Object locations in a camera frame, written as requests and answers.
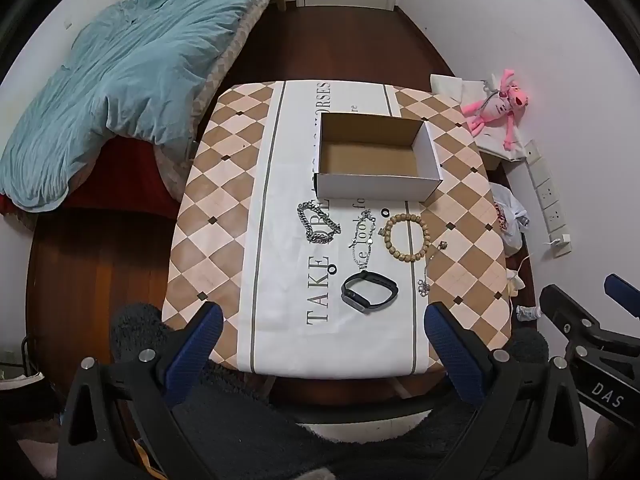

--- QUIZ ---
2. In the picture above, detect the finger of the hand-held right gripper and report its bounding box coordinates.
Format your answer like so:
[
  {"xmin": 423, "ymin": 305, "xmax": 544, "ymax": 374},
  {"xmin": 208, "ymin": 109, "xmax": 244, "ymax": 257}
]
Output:
[
  {"xmin": 539, "ymin": 284, "xmax": 613, "ymax": 357},
  {"xmin": 603, "ymin": 273, "xmax": 640, "ymax": 321}
]

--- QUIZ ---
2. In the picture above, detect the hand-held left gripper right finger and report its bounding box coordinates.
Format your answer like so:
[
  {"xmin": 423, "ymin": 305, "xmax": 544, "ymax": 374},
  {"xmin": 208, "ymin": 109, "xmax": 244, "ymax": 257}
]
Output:
[{"xmin": 424, "ymin": 301, "xmax": 590, "ymax": 480}]

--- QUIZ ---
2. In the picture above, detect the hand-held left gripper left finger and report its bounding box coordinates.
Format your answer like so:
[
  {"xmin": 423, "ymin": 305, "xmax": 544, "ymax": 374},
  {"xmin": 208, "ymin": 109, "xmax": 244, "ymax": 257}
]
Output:
[{"xmin": 56, "ymin": 301, "xmax": 224, "ymax": 480}]

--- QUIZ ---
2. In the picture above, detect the black fitness band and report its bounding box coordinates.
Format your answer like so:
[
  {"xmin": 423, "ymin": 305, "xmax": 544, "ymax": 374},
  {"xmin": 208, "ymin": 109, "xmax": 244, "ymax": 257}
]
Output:
[{"xmin": 341, "ymin": 270, "xmax": 400, "ymax": 315}]

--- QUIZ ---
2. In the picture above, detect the wooden bead bracelet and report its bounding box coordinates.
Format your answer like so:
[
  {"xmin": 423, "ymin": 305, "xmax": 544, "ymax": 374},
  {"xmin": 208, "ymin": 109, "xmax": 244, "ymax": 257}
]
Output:
[{"xmin": 382, "ymin": 213, "xmax": 431, "ymax": 263}]

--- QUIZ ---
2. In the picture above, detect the thin silver charm bracelet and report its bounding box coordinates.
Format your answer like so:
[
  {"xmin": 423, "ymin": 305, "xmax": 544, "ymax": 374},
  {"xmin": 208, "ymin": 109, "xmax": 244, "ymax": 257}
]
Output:
[{"xmin": 348, "ymin": 208, "xmax": 378, "ymax": 270}]

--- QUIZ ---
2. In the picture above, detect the silver chain bracelet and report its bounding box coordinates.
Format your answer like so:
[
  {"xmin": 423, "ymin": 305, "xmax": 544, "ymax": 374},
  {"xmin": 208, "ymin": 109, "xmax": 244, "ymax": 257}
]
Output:
[{"xmin": 297, "ymin": 201, "xmax": 342, "ymax": 246}]

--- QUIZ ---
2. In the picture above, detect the white cardboard box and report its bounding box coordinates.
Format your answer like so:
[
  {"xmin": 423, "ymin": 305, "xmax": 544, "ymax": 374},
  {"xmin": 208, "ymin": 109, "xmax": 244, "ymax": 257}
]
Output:
[{"xmin": 312, "ymin": 112, "xmax": 444, "ymax": 202}]

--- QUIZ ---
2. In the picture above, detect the white charger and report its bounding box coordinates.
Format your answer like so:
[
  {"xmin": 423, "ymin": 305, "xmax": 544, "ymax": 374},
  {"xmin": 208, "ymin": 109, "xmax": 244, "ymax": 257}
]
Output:
[{"xmin": 547, "ymin": 234, "xmax": 572, "ymax": 259}]

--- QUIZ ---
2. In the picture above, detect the white plastic bag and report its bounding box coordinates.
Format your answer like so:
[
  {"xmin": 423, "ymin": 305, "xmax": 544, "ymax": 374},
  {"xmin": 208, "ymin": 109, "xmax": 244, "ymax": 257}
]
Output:
[{"xmin": 490, "ymin": 182, "xmax": 531, "ymax": 256}]

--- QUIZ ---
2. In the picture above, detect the checkered tablecloth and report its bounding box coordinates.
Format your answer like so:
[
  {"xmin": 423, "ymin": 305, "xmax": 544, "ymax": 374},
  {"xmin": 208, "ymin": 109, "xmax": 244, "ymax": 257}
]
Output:
[{"xmin": 161, "ymin": 80, "xmax": 513, "ymax": 376}]

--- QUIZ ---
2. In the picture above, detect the white power strip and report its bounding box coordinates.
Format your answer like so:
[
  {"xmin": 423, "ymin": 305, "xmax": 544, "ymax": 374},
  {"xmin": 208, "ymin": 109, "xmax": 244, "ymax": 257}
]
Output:
[{"xmin": 522, "ymin": 140, "xmax": 568, "ymax": 233}]

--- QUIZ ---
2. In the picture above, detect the dark object with white edge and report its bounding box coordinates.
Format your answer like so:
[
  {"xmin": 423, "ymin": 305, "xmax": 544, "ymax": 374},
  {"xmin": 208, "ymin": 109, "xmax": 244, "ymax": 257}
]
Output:
[{"xmin": 0, "ymin": 342, "xmax": 58, "ymax": 396}]

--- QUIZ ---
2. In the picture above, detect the pink plush toy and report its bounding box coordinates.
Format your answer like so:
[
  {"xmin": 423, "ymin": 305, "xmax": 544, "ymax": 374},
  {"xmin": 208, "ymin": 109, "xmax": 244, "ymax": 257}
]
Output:
[{"xmin": 460, "ymin": 67, "xmax": 531, "ymax": 151}]

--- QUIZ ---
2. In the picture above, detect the blue duvet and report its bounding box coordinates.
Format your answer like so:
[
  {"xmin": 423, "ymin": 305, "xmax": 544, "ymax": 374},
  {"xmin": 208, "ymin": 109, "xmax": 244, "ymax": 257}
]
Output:
[{"xmin": 0, "ymin": 0, "xmax": 261, "ymax": 211}]

